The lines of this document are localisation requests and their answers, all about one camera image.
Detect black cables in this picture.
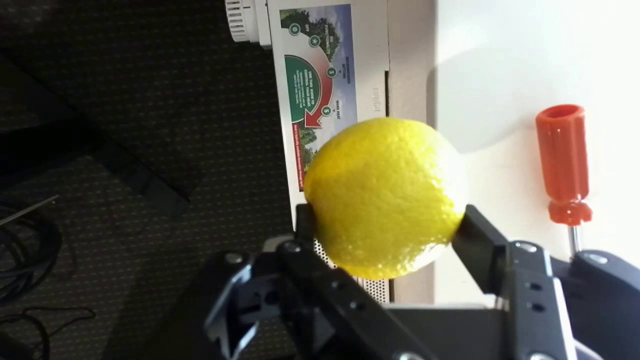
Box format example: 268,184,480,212
0,193,98,360

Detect orange handled screwdriver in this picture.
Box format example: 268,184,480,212
534,103,596,259

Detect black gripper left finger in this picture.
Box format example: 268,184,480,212
277,203,383,328

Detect printed green red leaflet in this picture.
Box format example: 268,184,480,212
275,2,360,194

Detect yellow lemon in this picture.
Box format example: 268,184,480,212
300,116,469,283

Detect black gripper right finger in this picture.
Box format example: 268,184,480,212
451,203,580,360

